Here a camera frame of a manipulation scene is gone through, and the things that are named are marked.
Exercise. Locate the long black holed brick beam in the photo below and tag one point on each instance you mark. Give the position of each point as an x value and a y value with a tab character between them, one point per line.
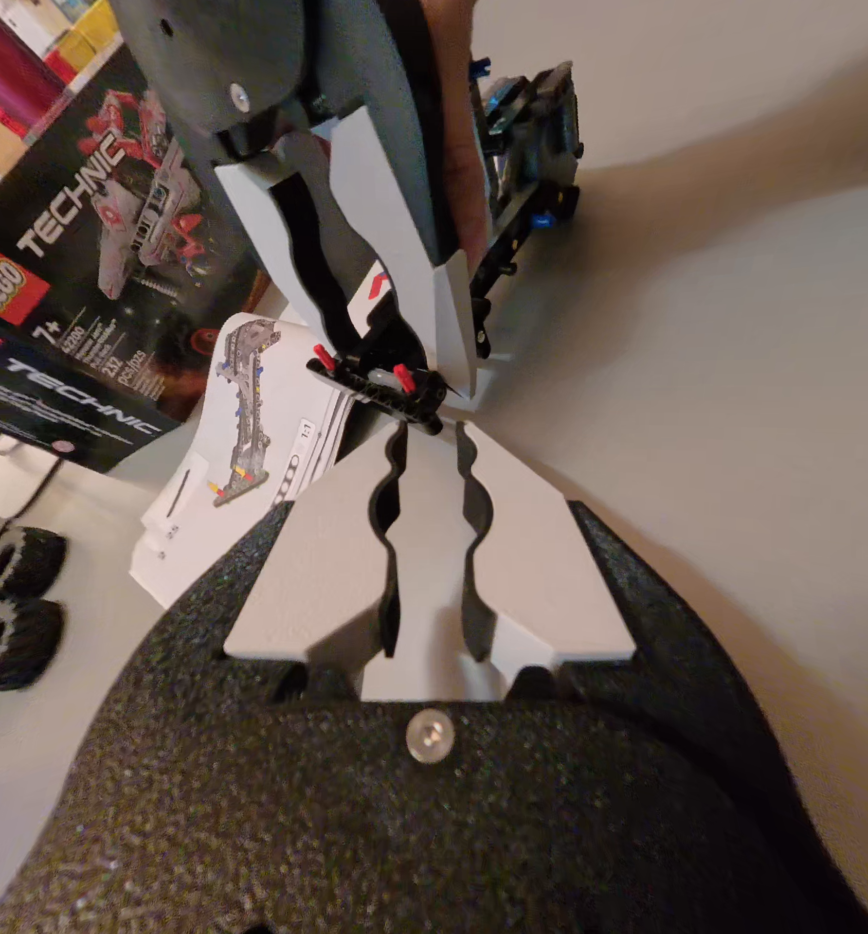
375	398

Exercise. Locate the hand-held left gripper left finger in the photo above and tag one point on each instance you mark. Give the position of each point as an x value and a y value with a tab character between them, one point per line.
310	569

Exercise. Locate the toy set box red vehicle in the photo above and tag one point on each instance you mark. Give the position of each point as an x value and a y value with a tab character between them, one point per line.
76	219

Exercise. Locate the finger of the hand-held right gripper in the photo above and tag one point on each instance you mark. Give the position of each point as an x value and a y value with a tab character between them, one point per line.
383	204
251	211

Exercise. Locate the small white box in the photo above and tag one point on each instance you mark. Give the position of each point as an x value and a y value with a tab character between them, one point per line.
3	474

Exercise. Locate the magenta container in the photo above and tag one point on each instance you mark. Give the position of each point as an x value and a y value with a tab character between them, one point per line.
3	66

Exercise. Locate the black toy brick frame assembly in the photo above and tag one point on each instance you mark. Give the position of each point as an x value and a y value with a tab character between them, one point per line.
521	211

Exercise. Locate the white building instruction booklet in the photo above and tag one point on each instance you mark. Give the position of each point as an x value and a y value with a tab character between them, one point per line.
178	533

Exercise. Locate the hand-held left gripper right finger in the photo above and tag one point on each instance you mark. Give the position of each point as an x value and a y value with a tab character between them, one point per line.
551	584

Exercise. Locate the person's right hand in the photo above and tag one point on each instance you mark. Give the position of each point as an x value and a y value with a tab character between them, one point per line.
456	109

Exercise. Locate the black toy tire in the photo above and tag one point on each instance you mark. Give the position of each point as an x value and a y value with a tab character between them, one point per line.
40	554
40	635

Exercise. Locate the yellow storage bin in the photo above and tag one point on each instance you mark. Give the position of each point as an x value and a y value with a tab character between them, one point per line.
91	36

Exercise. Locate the black toy set box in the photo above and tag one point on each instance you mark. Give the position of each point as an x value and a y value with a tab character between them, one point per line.
76	423

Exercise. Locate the grey desk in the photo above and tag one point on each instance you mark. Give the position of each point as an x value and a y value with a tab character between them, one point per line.
697	365

